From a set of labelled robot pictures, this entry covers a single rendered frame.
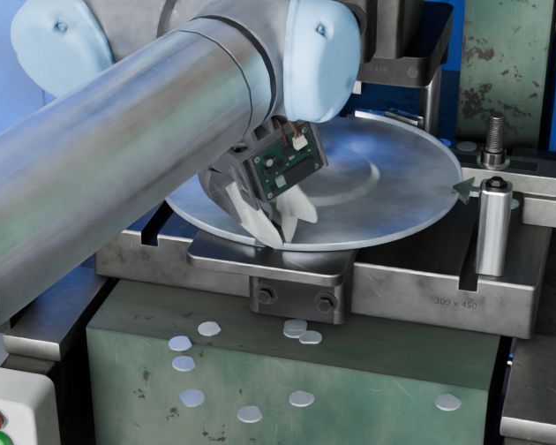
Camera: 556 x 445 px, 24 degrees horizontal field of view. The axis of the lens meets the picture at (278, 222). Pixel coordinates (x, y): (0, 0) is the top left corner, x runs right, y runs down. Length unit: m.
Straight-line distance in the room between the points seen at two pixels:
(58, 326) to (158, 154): 0.63
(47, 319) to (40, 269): 0.69
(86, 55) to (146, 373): 0.52
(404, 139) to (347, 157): 0.08
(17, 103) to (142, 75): 2.17
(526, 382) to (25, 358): 0.48
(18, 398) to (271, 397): 0.24
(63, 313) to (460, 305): 0.39
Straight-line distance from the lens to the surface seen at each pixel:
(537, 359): 1.23
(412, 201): 1.19
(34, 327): 1.28
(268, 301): 1.24
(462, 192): 1.20
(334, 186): 1.20
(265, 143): 0.97
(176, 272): 1.30
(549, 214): 1.32
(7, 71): 2.83
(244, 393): 1.24
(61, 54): 0.82
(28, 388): 1.22
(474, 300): 1.24
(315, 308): 1.24
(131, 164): 0.64
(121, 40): 0.82
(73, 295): 1.32
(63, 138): 0.63
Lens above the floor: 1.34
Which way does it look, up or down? 29 degrees down
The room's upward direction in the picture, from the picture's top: straight up
